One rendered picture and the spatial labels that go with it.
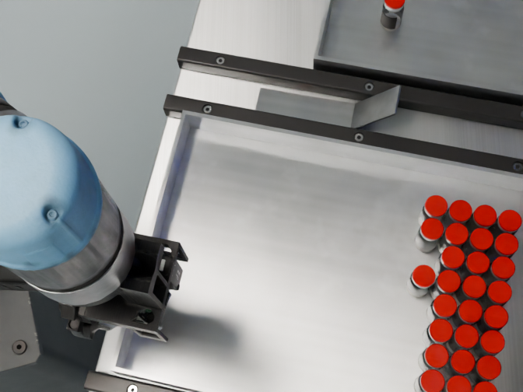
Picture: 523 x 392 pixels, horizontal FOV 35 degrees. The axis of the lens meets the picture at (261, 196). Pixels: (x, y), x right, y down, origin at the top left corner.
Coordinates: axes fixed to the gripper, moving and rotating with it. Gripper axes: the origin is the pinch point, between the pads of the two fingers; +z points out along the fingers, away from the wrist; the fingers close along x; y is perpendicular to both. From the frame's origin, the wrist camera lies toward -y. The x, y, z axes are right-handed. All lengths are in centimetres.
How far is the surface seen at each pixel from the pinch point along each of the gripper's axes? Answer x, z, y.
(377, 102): 24.5, 0.0, 19.8
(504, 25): 37.3, 3.2, 31.2
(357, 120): 23.2, 2.4, 18.2
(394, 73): 28.0, 0.1, 20.9
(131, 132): 50, 92, -32
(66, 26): 73, 92, -54
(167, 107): 20.5, 1.5, -0.8
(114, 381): -6.9, 1.5, 1.4
